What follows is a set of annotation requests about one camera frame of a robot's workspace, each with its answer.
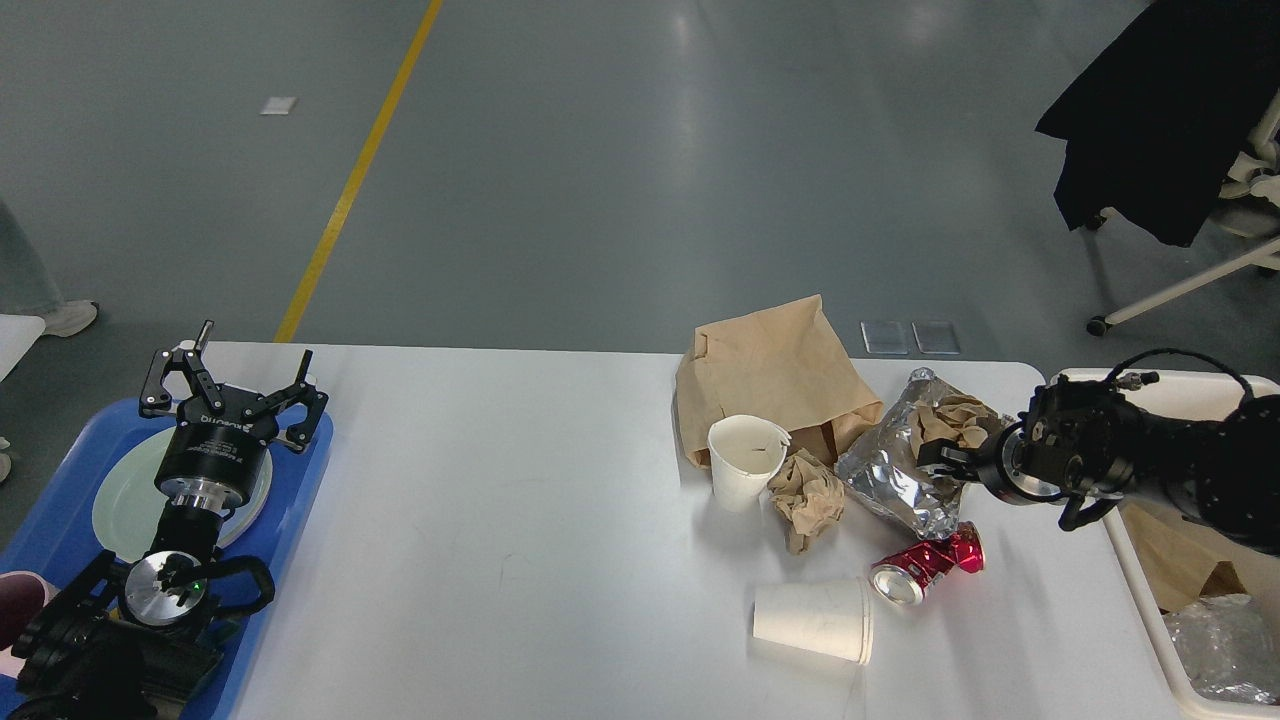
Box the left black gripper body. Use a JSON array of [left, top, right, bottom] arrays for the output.
[[154, 397, 279, 512]]

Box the crumpled brown paper ball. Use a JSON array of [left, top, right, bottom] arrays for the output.
[[765, 448, 846, 555]]

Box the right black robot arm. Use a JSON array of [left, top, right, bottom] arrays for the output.
[[916, 357, 1279, 556]]

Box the lying white paper cup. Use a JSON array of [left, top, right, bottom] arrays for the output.
[[751, 577, 874, 665]]

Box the mint green plate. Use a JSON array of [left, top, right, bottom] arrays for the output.
[[92, 428, 273, 562]]

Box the person's white shoe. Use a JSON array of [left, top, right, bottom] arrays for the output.
[[40, 300, 100, 338]]

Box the pink ribbed mug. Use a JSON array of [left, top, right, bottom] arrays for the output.
[[1, 570, 59, 679]]

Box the white paper cup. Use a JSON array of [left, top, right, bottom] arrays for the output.
[[751, 577, 874, 665], [707, 414, 792, 512]]

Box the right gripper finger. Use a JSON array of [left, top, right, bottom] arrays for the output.
[[916, 439, 986, 483]]

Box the blue plastic tray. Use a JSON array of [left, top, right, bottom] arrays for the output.
[[1, 398, 334, 719]]

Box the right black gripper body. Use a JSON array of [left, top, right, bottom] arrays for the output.
[[977, 421, 1061, 506]]

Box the floor outlet plate left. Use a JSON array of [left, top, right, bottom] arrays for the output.
[[860, 320, 911, 356]]

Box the brown paper in foil bag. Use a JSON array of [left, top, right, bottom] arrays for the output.
[[908, 393, 1009, 456]]

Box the person's grey trouser leg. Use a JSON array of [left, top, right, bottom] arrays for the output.
[[1, 201, 64, 316]]

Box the silver foil bag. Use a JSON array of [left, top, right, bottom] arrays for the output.
[[835, 368, 964, 539]]

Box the white office chair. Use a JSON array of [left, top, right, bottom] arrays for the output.
[[1085, 96, 1279, 337]]

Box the large brown paper bag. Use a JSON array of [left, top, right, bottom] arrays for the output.
[[675, 295, 884, 468]]

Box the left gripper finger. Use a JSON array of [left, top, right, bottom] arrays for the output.
[[239, 350, 329, 454], [138, 322, 227, 419]]

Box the crushed red soda can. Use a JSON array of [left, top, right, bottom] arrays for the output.
[[869, 521, 986, 606]]

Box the floor outlet plate right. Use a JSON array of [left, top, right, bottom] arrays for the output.
[[911, 320, 963, 356]]

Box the black jacket on chair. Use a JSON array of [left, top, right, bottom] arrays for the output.
[[1036, 1, 1279, 247]]

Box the beige plastic bin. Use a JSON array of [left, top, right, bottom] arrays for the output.
[[1103, 370, 1279, 719]]

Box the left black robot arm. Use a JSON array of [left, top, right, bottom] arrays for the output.
[[9, 322, 329, 719]]

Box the floor outlet plate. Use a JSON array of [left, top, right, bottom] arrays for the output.
[[860, 320, 911, 356], [911, 320, 963, 356]]

